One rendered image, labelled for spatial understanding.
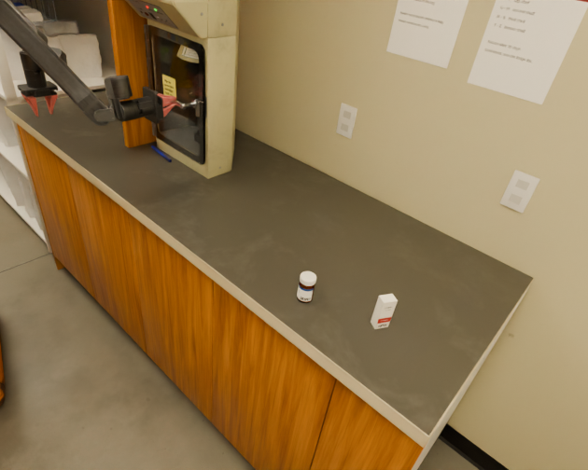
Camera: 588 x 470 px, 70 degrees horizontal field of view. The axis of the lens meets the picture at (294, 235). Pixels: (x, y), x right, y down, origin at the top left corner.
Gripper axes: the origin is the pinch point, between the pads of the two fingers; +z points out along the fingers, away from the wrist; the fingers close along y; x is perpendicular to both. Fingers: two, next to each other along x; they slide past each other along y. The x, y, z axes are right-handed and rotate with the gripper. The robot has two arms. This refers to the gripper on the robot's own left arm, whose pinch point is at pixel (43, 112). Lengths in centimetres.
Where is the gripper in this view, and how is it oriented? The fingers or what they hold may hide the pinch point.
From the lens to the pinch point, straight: 171.3
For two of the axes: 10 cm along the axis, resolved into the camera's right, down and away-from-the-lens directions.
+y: 6.7, -3.7, 6.5
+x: -7.4, -4.6, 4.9
